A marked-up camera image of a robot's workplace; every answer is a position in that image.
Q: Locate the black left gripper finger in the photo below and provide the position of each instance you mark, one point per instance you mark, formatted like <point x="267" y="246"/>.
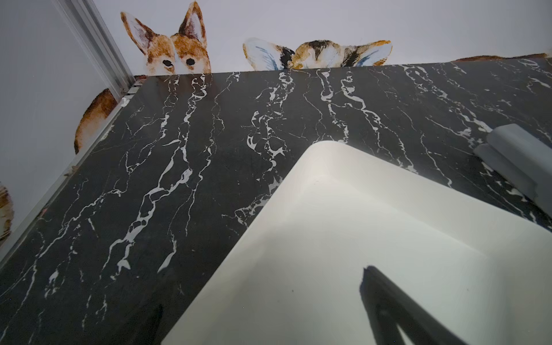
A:
<point x="392" y="313"/>

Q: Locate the white plastic storage box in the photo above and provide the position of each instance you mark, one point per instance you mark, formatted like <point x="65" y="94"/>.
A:
<point x="294" y="277"/>

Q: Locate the light grey pruning pliers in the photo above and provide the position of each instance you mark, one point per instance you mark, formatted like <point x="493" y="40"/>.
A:
<point x="521" y="159"/>

